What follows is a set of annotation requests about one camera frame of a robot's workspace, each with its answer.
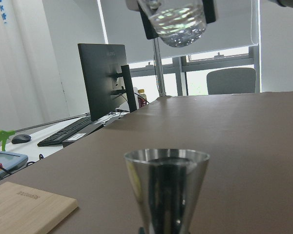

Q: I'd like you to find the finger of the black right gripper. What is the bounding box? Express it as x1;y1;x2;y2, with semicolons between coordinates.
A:
138;5;158;39
202;0;216;24

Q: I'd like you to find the clear glass measuring cup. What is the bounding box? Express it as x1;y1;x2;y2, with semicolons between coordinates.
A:
138;0;207;47

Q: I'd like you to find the steel double jigger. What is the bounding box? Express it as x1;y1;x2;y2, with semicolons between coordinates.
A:
124;149;210;234

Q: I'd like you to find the drink bottle yellow cap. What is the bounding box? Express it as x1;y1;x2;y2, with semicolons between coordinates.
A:
137;89;148;108

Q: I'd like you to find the grey office chair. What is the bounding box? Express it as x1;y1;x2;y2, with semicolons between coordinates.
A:
207;68;256;95

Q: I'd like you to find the black keyboard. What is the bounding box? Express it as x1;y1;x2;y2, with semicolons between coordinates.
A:
37;117;91;147

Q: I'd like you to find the black computer mouse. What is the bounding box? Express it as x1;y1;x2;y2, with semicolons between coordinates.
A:
11;134;31;144

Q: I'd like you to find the blue grey teach pendant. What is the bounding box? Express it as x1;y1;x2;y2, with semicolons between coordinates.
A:
0;151;28;180

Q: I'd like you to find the bamboo cutting board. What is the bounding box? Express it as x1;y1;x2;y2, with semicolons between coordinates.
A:
0;182;78;234

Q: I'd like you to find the aluminium frame post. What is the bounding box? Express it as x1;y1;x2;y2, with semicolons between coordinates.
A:
153;38;166;97

